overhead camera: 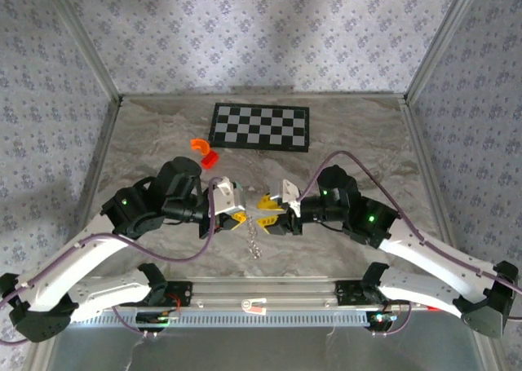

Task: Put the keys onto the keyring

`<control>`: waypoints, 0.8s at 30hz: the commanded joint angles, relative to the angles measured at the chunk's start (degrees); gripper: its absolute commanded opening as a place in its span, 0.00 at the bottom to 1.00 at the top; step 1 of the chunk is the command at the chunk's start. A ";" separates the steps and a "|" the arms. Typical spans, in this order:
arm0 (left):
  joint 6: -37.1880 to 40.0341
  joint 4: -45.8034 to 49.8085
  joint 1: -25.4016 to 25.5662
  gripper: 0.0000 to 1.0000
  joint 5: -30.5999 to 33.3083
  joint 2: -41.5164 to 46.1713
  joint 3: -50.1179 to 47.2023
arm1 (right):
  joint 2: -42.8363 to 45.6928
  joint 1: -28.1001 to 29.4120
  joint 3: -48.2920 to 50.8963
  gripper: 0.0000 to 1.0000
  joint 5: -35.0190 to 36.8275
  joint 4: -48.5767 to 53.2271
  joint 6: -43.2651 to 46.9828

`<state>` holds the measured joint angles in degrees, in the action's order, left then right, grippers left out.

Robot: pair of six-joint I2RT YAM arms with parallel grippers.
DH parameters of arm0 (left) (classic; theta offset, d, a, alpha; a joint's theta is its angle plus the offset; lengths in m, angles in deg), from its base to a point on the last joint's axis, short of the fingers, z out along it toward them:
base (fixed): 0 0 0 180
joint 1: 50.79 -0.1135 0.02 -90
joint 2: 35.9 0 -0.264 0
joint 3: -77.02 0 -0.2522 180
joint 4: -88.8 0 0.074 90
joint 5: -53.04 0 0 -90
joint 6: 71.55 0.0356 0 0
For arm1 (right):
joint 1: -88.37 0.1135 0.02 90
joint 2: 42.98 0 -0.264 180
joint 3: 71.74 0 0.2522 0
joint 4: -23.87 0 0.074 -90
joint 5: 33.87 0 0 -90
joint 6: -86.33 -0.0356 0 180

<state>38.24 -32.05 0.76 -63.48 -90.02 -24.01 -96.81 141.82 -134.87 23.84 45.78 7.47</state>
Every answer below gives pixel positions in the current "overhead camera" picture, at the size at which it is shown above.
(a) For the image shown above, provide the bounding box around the wide aluminium extrusion beam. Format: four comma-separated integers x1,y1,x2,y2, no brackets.
81,276,470,311

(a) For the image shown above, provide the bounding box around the aluminium side rail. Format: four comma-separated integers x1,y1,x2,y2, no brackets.
69,97,123,254
401,97,458,254

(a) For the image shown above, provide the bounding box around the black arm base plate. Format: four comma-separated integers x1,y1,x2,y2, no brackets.
334,279,383,307
138,280,193,308

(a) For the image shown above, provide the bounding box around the red plastic block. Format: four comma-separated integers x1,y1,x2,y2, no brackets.
200,149,220,171

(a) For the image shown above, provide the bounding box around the thin aluminium rail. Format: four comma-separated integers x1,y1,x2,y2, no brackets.
120,86,408,102

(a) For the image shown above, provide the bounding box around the white red tag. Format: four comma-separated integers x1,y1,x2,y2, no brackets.
241,297,268,316

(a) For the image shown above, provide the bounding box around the black white checkerboard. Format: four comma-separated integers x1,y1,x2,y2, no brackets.
208,102,311,153

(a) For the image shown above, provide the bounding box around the black controller board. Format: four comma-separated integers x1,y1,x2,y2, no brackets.
135,311,183,328
366,310,396,332

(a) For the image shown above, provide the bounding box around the grey slotted cable duct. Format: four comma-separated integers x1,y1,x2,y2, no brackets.
73,308,395,329

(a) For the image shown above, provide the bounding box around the aluminium frame post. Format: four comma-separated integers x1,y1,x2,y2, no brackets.
40,0,124,103
405,0,486,103

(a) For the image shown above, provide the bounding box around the silver keyring chain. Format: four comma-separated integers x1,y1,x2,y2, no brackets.
244,218,264,260

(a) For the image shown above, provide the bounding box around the orange curved plastic piece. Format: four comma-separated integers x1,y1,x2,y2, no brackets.
189,138,211,157

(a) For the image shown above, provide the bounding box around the grey metal sheet panel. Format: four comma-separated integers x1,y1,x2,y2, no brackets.
38,324,497,371

